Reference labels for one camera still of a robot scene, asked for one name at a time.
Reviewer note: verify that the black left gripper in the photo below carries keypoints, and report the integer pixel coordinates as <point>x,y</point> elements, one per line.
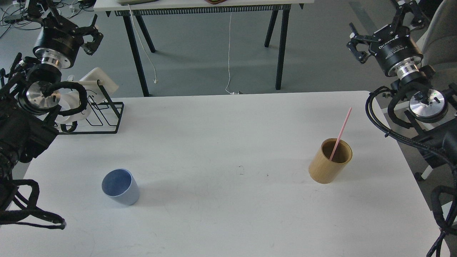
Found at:
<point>59,39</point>

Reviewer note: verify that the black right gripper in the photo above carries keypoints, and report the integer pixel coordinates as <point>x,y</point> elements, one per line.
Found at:
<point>391,48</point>

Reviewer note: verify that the pink chopstick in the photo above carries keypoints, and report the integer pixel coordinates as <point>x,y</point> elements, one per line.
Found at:
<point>338,139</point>

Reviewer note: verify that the blue cup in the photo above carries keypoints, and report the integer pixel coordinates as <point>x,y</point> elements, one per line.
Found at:
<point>121,186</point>

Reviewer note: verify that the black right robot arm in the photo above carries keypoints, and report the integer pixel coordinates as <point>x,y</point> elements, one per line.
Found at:
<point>414,100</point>

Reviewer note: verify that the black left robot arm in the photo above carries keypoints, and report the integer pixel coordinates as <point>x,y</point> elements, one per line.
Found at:
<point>32,96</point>

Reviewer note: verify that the white background table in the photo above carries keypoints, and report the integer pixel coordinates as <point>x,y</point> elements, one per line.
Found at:
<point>136,11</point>

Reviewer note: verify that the white mug on rack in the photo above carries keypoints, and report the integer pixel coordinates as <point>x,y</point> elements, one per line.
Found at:
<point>69,101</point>

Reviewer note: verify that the wooden cylindrical holder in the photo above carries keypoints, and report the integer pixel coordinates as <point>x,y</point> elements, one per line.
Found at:
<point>325,167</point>

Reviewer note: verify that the black wire cup rack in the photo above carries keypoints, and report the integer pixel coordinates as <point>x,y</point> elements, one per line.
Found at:
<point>105,118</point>

